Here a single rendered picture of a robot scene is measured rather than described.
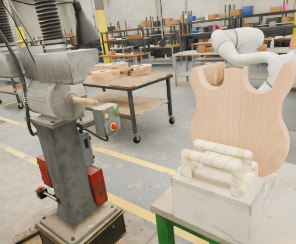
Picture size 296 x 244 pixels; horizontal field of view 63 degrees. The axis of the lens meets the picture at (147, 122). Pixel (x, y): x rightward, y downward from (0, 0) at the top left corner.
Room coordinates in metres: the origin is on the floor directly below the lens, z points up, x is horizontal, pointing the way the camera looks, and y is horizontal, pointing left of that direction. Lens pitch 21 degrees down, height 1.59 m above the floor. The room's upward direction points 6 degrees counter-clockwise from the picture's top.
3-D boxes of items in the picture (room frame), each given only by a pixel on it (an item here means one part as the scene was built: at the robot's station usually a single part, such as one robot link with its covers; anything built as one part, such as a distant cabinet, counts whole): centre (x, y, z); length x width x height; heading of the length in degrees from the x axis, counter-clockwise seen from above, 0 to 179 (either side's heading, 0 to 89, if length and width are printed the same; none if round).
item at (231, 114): (0.79, -0.31, 1.25); 0.35 x 0.04 x 0.40; 49
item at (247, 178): (0.61, -0.27, 1.12); 0.11 x 0.03 x 0.03; 140
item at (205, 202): (0.68, -0.21, 1.02); 0.27 x 0.15 x 0.17; 50
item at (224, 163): (0.64, -0.18, 1.20); 0.20 x 0.03 x 0.03; 49
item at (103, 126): (1.65, 0.35, 0.99); 0.24 x 0.21 x 0.26; 50
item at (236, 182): (0.59, -0.24, 1.15); 0.03 x 0.03 x 0.09
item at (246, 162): (0.65, -0.29, 1.15); 0.03 x 0.03 x 0.09
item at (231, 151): (0.70, -0.23, 1.20); 0.20 x 0.03 x 0.03; 49
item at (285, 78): (0.71, -0.41, 1.41); 0.07 x 0.04 x 0.10; 49
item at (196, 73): (0.88, -0.21, 1.40); 0.07 x 0.04 x 0.09; 49
